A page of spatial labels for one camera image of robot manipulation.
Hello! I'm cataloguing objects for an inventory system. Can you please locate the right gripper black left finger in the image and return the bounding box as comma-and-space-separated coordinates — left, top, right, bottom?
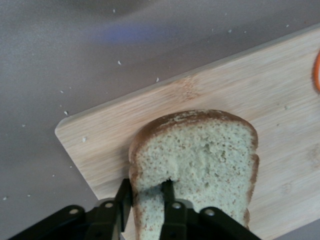
7, 177, 133, 240

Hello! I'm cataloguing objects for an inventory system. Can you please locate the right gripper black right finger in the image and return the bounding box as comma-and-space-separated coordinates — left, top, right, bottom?
159, 181, 263, 240

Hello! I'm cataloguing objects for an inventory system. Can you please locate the brown bread slice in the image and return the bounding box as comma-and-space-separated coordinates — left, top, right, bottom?
128, 109, 261, 240

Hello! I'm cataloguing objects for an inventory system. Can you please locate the bamboo cutting board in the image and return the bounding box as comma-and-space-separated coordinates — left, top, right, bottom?
54, 23, 320, 240

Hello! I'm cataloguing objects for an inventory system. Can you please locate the orange slice toy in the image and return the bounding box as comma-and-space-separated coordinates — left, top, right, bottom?
311, 48, 320, 95

